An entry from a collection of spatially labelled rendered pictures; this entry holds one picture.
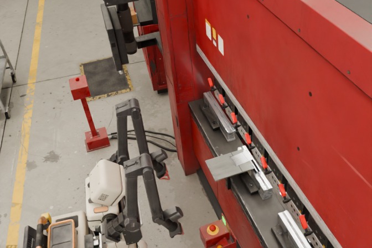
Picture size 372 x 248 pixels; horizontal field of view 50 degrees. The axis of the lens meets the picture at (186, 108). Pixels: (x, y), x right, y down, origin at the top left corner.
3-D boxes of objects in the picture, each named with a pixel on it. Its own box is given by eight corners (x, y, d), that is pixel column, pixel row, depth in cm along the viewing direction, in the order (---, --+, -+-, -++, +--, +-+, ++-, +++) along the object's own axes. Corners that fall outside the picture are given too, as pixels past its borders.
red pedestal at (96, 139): (84, 140, 433) (62, 77, 380) (107, 133, 438) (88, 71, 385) (87, 152, 418) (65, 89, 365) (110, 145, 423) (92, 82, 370)
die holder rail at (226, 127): (203, 102, 327) (203, 92, 321) (210, 100, 328) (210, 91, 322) (228, 142, 290) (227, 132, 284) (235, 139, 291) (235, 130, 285)
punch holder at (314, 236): (305, 233, 196) (308, 213, 185) (320, 227, 198) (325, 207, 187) (322, 260, 185) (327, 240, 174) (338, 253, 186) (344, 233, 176)
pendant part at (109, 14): (109, 43, 340) (99, 4, 317) (123, 40, 342) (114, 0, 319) (115, 71, 306) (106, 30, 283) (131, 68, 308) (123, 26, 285)
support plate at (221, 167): (205, 161, 262) (205, 160, 261) (242, 150, 267) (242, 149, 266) (215, 181, 249) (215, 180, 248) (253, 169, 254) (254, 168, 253)
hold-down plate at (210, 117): (199, 107, 322) (199, 104, 320) (205, 106, 323) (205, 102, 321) (213, 131, 300) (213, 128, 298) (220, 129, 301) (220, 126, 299)
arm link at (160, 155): (139, 150, 242) (141, 160, 236) (155, 140, 240) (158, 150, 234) (151, 160, 250) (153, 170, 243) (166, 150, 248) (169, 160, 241)
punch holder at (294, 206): (284, 202, 211) (287, 181, 200) (299, 197, 212) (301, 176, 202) (299, 225, 200) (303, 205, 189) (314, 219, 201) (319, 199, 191)
